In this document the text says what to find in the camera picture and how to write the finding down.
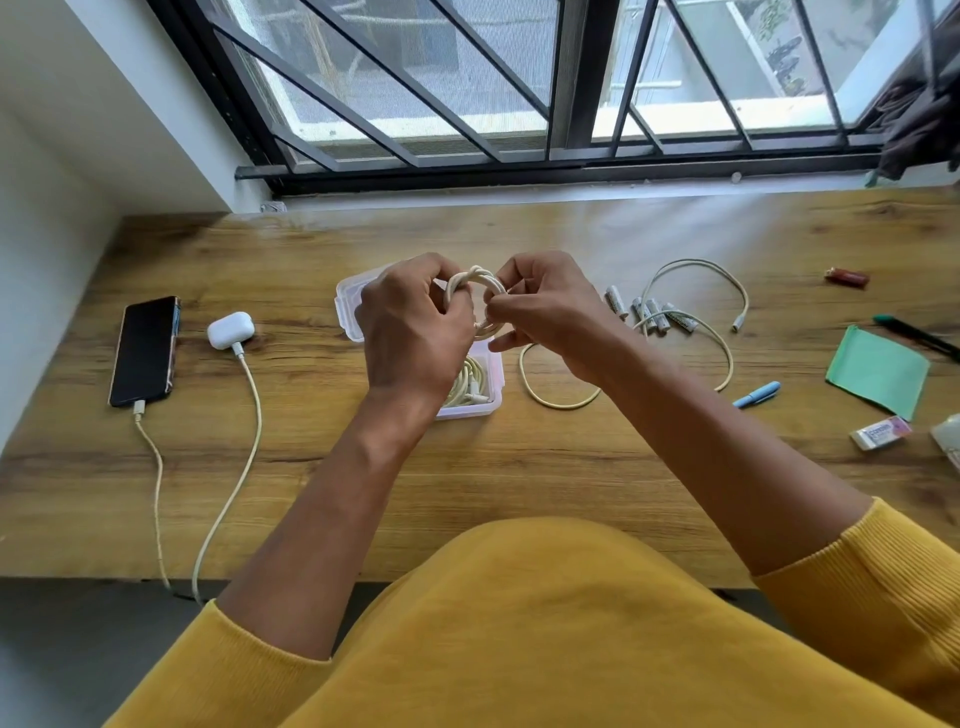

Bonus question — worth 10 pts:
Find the person's right hand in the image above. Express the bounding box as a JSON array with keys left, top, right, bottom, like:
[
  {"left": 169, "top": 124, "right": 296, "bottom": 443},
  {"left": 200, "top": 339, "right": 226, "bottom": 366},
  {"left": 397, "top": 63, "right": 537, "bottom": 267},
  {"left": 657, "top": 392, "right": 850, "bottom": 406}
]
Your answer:
[{"left": 483, "top": 251, "right": 643, "bottom": 391}]

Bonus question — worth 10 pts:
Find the person's left hand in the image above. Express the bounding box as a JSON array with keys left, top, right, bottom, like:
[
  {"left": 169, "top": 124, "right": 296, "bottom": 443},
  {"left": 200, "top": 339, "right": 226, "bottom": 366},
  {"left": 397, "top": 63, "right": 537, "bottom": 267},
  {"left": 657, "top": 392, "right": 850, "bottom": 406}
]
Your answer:
[{"left": 352, "top": 252, "right": 479, "bottom": 412}]

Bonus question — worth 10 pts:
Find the long white cable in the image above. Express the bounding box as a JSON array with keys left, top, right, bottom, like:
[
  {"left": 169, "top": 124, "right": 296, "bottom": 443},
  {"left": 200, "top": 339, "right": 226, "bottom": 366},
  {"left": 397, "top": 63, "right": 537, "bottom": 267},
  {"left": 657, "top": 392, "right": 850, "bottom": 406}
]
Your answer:
[{"left": 442, "top": 264, "right": 735, "bottom": 412}]

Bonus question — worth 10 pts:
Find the person's left forearm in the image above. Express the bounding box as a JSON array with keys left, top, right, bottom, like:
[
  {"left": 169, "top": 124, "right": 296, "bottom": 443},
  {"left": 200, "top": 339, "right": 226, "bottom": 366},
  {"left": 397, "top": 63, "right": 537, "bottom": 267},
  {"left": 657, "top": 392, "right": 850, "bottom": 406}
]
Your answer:
[{"left": 215, "top": 390, "right": 444, "bottom": 663}]

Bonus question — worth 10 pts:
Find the person's right forearm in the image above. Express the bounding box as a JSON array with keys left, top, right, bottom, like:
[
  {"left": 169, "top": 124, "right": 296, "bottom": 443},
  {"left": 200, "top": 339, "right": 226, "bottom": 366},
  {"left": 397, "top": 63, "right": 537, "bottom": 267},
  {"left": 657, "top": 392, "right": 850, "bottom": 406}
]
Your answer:
[{"left": 600, "top": 337, "right": 895, "bottom": 579}]

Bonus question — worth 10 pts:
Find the clear plastic container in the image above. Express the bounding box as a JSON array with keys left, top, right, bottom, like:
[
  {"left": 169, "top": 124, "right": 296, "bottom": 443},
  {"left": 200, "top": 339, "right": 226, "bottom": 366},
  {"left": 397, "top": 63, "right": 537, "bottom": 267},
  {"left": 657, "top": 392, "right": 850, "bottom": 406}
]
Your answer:
[{"left": 334, "top": 262, "right": 506, "bottom": 422}]

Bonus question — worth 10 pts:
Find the white earbuds case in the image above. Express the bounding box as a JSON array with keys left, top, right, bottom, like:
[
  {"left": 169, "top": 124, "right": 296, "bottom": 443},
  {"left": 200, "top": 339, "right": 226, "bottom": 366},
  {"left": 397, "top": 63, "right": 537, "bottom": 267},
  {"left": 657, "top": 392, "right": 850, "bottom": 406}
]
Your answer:
[{"left": 206, "top": 311, "right": 257, "bottom": 352}]

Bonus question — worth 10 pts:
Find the black metal window grille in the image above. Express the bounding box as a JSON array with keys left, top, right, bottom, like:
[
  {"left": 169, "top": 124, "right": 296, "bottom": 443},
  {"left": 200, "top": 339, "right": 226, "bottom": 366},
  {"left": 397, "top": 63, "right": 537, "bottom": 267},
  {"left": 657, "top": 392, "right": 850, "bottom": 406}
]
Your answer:
[{"left": 146, "top": 0, "right": 960, "bottom": 198}]

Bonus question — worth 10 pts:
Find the blue pen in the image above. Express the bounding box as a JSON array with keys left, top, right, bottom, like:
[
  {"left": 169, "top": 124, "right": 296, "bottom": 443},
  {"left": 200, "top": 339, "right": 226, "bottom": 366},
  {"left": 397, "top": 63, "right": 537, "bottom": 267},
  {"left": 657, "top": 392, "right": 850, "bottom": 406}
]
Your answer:
[{"left": 732, "top": 381, "right": 783, "bottom": 411}]

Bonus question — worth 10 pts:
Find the black smartphone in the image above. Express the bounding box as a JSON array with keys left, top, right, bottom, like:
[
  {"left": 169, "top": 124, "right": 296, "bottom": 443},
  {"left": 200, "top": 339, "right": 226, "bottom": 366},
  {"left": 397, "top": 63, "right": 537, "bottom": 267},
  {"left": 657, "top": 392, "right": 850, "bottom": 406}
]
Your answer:
[{"left": 108, "top": 295, "right": 183, "bottom": 409}]

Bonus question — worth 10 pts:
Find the yellow sweater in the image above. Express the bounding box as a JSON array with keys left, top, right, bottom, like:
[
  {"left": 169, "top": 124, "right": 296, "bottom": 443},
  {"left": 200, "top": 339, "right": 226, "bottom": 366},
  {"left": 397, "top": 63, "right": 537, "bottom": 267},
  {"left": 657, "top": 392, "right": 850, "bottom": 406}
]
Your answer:
[{"left": 103, "top": 498, "right": 960, "bottom": 728}]

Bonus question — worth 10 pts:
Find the green paper sheet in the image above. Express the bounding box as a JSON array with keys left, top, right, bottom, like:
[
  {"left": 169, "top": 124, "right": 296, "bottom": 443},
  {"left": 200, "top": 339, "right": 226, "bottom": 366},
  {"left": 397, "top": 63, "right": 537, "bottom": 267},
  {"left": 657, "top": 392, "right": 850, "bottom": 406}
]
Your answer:
[{"left": 825, "top": 324, "right": 932, "bottom": 423}]

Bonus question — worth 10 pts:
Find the white eraser with sleeve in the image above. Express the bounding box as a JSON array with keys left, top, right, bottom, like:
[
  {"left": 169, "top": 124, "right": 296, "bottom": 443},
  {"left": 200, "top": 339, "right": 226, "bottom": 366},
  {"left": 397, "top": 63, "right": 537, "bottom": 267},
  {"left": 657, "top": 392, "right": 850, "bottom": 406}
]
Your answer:
[{"left": 849, "top": 415, "right": 914, "bottom": 453}]

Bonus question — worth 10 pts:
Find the black pen with teal cap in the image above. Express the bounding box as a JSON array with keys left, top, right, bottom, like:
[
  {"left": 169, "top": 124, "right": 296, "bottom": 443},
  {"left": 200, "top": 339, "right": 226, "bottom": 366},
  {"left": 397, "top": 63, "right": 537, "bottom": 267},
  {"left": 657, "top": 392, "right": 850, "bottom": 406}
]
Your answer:
[{"left": 873, "top": 314, "right": 960, "bottom": 360}]

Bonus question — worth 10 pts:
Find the dark hanging cloth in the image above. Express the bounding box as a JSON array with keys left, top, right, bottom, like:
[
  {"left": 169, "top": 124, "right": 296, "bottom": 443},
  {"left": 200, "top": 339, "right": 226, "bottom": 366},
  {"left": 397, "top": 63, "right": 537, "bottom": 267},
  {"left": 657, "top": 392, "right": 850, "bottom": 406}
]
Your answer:
[{"left": 862, "top": 41, "right": 960, "bottom": 189}]

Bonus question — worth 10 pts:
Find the clear plastic packet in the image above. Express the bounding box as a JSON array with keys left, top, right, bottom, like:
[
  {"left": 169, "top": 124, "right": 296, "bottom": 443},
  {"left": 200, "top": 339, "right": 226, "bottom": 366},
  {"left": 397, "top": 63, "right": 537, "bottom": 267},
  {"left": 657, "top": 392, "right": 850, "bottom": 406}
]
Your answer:
[{"left": 930, "top": 412, "right": 960, "bottom": 472}]

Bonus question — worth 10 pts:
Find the bundled white cable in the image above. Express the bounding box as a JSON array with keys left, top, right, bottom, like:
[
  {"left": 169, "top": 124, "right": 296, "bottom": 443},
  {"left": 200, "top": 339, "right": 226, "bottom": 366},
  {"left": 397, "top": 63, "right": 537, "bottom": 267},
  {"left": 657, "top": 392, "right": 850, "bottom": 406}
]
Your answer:
[{"left": 442, "top": 355, "right": 490, "bottom": 411}]

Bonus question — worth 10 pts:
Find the short white cable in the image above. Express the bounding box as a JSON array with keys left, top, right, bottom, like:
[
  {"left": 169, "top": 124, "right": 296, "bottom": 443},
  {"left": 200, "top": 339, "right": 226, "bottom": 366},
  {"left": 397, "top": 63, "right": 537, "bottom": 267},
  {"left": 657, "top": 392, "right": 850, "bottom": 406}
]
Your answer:
[{"left": 639, "top": 258, "right": 751, "bottom": 335}]

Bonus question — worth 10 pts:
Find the white earbuds charging cable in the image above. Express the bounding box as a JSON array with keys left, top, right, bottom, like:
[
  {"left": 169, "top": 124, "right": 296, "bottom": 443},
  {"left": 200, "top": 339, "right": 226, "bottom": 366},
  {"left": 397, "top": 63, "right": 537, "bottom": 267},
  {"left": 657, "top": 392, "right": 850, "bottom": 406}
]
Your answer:
[{"left": 190, "top": 342, "right": 264, "bottom": 606}]

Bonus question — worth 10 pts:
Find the white phone charging cable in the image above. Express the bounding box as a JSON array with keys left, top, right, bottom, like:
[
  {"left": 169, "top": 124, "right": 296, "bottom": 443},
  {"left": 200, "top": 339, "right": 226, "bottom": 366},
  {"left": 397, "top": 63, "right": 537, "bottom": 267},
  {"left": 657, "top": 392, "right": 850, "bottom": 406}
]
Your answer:
[{"left": 132, "top": 400, "right": 180, "bottom": 595}]

